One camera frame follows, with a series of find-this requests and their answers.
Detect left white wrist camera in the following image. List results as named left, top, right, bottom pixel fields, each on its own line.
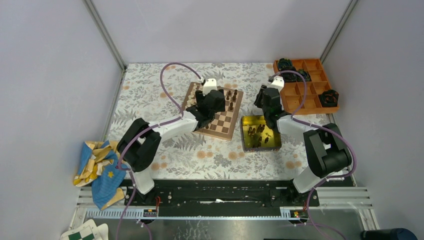
left=202, top=78, right=218, bottom=96

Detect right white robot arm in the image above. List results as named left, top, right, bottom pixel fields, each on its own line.
left=254, top=85, right=353, bottom=206

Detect green checkered paper board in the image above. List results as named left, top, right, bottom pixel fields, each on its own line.
left=60, top=219, right=109, bottom=240

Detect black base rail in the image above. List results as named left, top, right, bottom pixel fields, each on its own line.
left=130, top=179, right=320, bottom=217

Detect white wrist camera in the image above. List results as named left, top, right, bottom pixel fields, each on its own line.
left=269, top=75, right=285, bottom=92
left=202, top=78, right=218, bottom=96

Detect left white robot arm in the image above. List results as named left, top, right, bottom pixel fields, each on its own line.
left=117, top=89, right=226, bottom=206

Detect wooden chess board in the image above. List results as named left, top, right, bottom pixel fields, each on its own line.
left=182, top=82, right=244, bottom=141

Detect blue yellow cloth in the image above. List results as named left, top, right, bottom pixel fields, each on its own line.
left=73, top=140, right=127, bottom=211

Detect black cylinder object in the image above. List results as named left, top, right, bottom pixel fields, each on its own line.
left=360, top=228, right=418, bottom=240

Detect floral table cloth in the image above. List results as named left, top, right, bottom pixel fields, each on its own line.
left=108, top=62, right=345, bottom=182

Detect black part on tray edge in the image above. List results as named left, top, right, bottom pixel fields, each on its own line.
left=318, top=89, right=339, bottom=108

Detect black part in tray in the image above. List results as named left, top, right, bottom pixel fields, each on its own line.
left=277, top=58, right=311, bottom=83

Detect yellow tin box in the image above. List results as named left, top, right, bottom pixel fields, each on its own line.
left=240, top=115, right=282, bottom=153

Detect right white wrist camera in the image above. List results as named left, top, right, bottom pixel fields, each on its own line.
left=269, top=75, right=285, bottom=92

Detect orange compartment tray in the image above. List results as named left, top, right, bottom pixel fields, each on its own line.
left=273, top=58, right=340, bottom=115

